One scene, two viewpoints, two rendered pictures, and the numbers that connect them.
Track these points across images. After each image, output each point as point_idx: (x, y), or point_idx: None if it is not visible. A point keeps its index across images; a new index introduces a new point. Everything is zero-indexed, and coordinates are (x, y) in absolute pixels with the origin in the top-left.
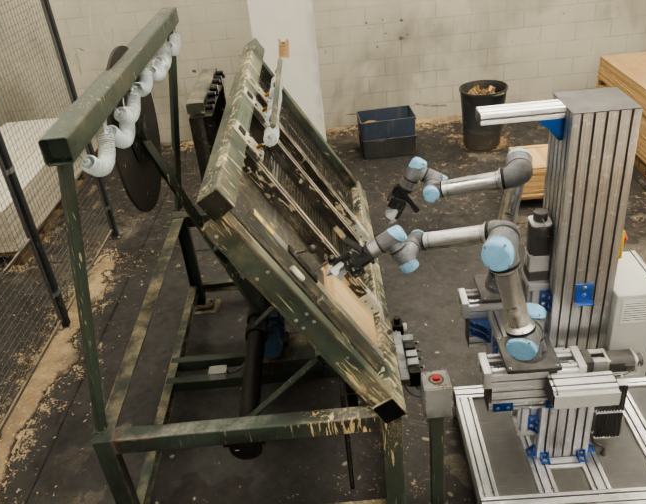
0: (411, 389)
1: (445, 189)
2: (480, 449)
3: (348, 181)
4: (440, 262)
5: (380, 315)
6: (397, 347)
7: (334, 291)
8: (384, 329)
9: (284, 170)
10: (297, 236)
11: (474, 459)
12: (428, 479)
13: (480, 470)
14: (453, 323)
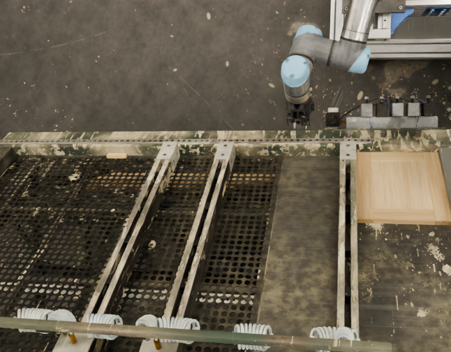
0: (285, 101)
1: (367, 35)
2: (426, 45)
3: (8, 159)
4: (49, 32)
5: (359, 142)
6: (377, 123)
7: (415, 209)
8: (382, 140)
9: (199, 286)
10: (366, 265)
11: (435, 53)
12: (414, 100)
13: None
14: (176, 35)
